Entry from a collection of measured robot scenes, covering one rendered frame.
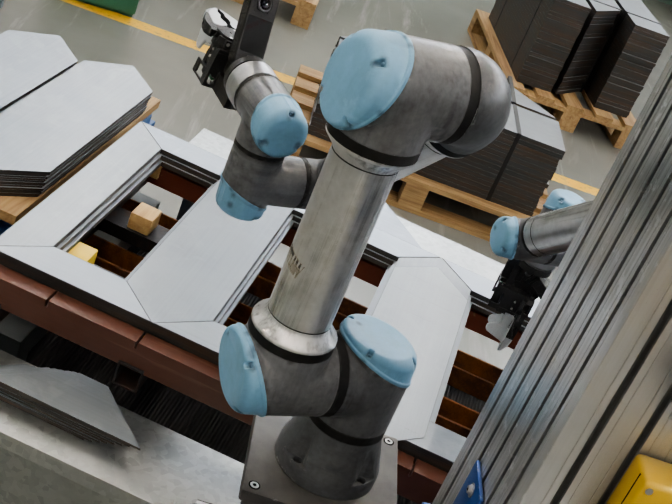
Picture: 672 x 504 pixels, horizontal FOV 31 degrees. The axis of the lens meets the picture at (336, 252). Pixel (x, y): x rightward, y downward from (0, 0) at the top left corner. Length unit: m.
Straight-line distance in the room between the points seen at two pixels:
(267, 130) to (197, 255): 0.87
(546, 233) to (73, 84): 1.34
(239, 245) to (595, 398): 1.43
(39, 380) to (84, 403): 0.09
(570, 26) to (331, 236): 5.21
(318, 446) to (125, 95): 1.54
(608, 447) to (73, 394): 1.19
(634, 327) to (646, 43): 5.59
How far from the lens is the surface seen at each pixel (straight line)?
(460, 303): 2.69
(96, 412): 2.19
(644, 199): 1.25
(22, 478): 2.43
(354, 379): 1.58
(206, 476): 2.21
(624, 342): 1.19
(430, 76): 1.35
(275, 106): 1.63
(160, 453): 2.22
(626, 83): 6.79
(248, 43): 1.77
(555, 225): 2.08
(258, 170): 1.68
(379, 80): 1.32
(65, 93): 2.94
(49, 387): 2.22
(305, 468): 1.68
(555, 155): 5.00
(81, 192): 2.55
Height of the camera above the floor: 2.09
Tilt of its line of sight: 28 degrees down
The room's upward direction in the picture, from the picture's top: 23 degrees clockwise
